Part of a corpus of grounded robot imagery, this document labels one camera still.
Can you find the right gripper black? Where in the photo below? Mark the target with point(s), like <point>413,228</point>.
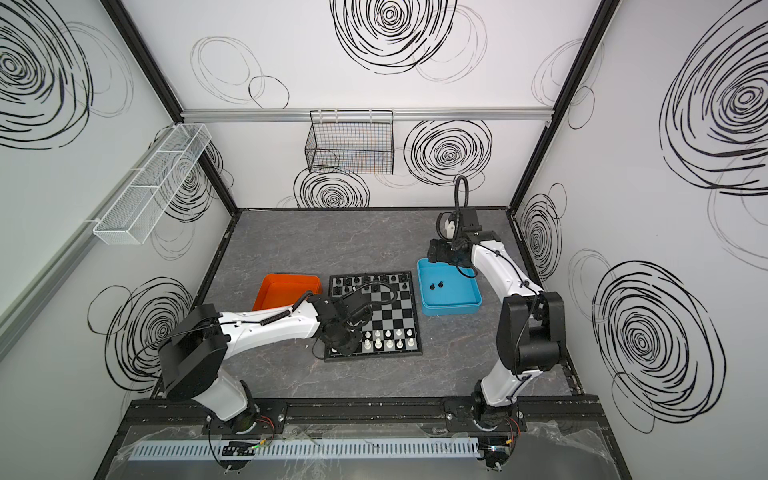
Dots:
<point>447,254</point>

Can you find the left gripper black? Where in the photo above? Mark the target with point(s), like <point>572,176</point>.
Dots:
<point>346,335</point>

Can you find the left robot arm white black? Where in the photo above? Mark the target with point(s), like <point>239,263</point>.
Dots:
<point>192,356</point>

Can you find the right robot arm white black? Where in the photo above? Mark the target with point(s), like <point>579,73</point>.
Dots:
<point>530,337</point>

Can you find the black white chess board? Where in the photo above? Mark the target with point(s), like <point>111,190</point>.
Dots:
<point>394,328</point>

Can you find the blue plastic tray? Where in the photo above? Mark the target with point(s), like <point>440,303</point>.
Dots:
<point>460,294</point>

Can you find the orange plastic tray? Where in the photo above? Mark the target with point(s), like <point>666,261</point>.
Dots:
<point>278,290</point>

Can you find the black wire basket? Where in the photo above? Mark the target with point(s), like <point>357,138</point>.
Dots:
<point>353,140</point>

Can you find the white slotted cable duct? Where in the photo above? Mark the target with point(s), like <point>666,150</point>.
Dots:
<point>306,449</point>

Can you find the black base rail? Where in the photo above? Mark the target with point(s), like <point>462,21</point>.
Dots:
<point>456,414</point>

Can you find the white wire shelf basket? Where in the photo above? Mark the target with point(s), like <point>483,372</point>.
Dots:
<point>168,183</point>

